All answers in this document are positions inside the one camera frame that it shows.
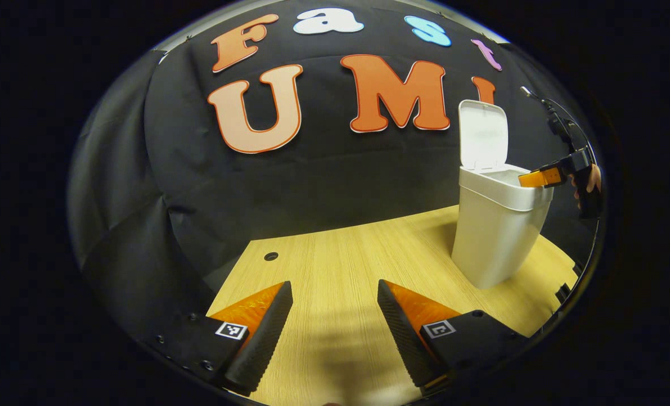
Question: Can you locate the white desktop garbage bin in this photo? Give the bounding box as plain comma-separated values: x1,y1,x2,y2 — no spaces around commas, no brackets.
451,100,554,289

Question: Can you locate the black backdrop cloth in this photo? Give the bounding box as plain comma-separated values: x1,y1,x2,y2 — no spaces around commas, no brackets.
67,6,601,339

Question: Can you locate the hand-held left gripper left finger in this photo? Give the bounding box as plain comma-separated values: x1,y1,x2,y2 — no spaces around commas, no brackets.
155,281,294,396

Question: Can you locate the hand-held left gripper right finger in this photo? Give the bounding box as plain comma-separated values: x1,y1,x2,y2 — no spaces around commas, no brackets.
377,279,530,390

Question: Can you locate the wooden desktop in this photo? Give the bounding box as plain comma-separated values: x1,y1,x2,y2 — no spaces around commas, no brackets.
206,204,579,406

